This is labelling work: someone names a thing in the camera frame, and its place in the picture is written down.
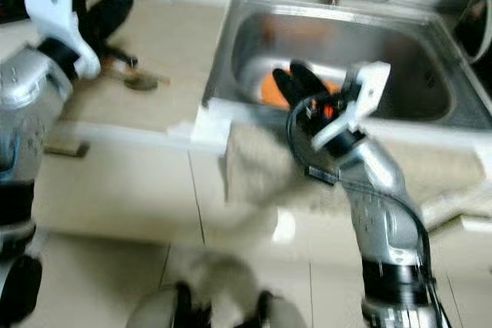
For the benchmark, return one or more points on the stainless steel sink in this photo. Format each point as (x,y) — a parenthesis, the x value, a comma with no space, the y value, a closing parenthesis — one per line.
(415,59)

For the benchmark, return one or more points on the grey robot left leg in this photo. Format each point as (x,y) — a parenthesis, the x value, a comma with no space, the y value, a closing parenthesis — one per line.
(154,313)

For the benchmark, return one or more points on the grey robot right leg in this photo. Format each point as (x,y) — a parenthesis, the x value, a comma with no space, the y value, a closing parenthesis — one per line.
(280,314)

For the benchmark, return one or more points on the cream cabinet door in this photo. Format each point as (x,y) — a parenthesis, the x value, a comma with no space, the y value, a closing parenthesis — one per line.
(315,228)

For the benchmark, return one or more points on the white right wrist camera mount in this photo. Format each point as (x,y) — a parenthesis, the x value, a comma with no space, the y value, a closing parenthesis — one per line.
(369,82)

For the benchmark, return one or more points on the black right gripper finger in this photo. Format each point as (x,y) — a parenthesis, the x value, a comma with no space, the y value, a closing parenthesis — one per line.
(290,91)
(310,81)

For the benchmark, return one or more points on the grey robot leg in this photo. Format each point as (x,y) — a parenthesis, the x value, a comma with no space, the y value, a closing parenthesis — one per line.
(280,314)
(154,313)

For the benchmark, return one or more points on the cream drawer front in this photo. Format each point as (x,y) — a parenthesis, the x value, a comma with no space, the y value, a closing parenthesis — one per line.
(123,190)

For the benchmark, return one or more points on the beige place mat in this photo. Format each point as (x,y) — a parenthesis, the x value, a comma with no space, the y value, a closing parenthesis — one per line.
(169,36)

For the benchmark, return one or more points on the orange plate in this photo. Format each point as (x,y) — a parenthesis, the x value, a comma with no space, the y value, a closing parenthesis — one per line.
(270,91)

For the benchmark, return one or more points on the beige hanging towel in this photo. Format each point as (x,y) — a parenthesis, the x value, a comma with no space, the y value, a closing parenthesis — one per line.
(277,174)

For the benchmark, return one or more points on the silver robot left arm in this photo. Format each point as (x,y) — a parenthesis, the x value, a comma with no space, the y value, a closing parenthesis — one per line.
(31,105)

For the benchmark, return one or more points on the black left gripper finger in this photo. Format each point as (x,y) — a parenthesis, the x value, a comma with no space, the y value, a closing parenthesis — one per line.
(115,5)

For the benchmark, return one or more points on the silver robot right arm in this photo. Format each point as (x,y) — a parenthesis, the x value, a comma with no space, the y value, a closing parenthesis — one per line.
(384,213)

